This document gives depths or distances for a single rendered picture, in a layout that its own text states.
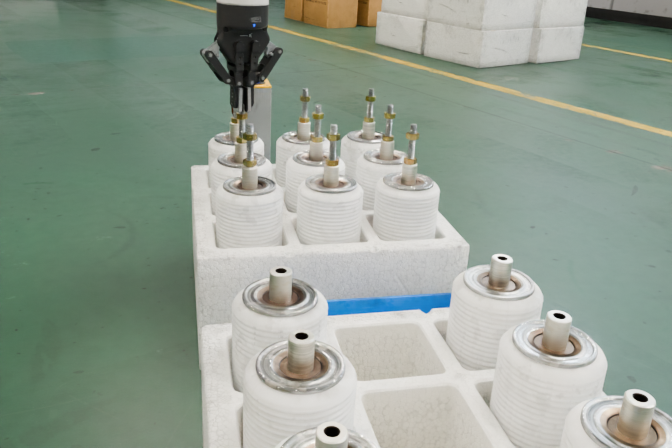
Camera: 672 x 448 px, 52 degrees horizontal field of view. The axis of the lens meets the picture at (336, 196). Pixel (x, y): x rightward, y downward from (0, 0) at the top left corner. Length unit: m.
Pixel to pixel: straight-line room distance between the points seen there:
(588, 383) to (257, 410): 0.28
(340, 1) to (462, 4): 1.29
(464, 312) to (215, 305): 0.38
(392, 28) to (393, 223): 3.04
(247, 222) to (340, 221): 0.13
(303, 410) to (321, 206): 0.45
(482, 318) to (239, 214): 0.38
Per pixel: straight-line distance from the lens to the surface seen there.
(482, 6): 3.52
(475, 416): 0.69
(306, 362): 0.58
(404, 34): 3.92
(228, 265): 0.95
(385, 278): 1.00
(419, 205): 1.00
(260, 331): 0.67
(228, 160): 1.09
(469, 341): 0.75
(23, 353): 1.12
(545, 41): 3.87
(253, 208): 0.95
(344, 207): 0.97
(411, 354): 0.83
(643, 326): 1.29
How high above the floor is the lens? 0.59
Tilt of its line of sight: 21 degrees down
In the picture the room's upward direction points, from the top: 3 degrees clockwise
